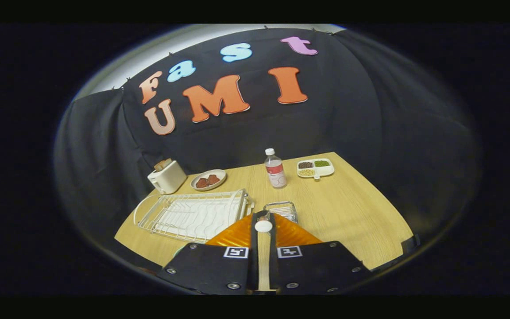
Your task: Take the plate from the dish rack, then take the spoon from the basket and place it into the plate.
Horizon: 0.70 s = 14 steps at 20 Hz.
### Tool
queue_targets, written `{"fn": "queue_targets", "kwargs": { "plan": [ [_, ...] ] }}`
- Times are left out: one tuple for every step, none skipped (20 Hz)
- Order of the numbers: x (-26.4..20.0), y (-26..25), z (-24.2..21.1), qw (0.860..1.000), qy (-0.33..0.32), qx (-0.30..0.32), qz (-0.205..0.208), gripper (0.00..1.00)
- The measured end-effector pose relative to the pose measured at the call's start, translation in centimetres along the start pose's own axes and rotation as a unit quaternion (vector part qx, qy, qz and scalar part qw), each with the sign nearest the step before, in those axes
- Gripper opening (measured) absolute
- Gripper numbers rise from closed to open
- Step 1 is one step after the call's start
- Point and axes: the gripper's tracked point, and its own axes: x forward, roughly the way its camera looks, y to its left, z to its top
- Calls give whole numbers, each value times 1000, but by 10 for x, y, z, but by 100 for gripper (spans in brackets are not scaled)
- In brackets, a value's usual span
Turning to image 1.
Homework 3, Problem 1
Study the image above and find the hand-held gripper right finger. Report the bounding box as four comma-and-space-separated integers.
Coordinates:
269, 212, 373, 294

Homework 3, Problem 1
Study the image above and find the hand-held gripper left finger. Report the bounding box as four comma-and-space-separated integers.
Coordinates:
157, 213, 260, 295

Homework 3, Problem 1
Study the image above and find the metal wire basket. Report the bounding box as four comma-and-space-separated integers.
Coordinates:
263, 201, 298, 224

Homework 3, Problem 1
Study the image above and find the white wire dish rack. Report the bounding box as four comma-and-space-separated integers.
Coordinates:
133, 188, 255, 244

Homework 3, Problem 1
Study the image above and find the small white plate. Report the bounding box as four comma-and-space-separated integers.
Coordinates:
191, 169, 227, 191

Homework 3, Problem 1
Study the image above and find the clear water bottle red label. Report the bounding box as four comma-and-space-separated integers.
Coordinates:
264, 148, 287, 189

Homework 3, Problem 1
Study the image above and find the white divided tray with beans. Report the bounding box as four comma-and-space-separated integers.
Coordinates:
297, 158, 335, 180

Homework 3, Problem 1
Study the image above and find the white toaster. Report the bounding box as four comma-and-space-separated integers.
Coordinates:
147, 159, 187, 195

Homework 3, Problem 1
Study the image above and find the black table clamp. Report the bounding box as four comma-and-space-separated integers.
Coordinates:
400, 234, 421, 256

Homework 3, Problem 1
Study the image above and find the black backdrop cloth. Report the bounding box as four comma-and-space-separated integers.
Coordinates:
54, 27, 481, 266

